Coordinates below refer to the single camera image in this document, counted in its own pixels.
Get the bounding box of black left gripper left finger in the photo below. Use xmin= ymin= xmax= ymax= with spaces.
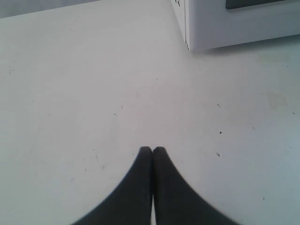
xmin=74 ymin=147 xmax=153 ymax=225

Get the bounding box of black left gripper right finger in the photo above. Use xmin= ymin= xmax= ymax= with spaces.
xmin=153 ymin=147 xmax=237 ymax=225

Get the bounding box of white microwave oven body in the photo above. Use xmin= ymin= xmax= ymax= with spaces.
xmin=171 ymin=0 xmax=300 ymax=51

